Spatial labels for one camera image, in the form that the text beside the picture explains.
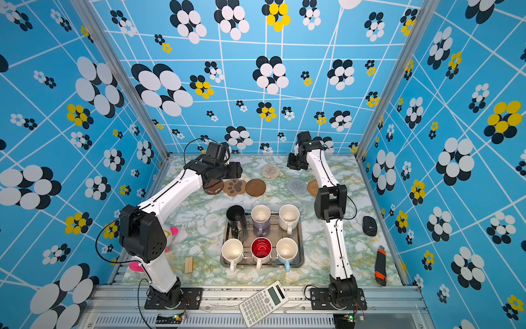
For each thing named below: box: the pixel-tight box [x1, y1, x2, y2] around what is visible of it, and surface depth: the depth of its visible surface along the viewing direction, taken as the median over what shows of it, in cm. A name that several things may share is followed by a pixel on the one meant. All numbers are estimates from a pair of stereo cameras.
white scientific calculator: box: [238, 280, 290, 329], surface depth 74 cm
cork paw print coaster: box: [222, 178, 247, 197], surface depth 107 cm
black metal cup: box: [226, 204, 252, 233], surface depth 91 cm
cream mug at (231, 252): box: [221, 237, 244, 273], surface depth 79 cm
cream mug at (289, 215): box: [278, 204, 300, 236], surface depth 90 cm
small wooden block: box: [184, 257, 194, 274], surface depth 82 cm
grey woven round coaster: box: [287, 178, 307, 196], surface depth 107 cm
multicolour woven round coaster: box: [261, 163, 281, 179], surface depth 114 cm
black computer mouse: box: [362, 215, 378, 237], surface depth 91 cm
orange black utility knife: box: [374, 245, 387, 287], surface depth 82 cm
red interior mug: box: [250, 236, 273, 271], surface depth 81 cm
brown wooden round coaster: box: [245, 178, 267, 197], surface depth 107 cm
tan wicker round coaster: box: [306, 179, 320, 197], surface depth 107 cm
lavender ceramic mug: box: [250, 204, 272, 237], surface depth 91 cm
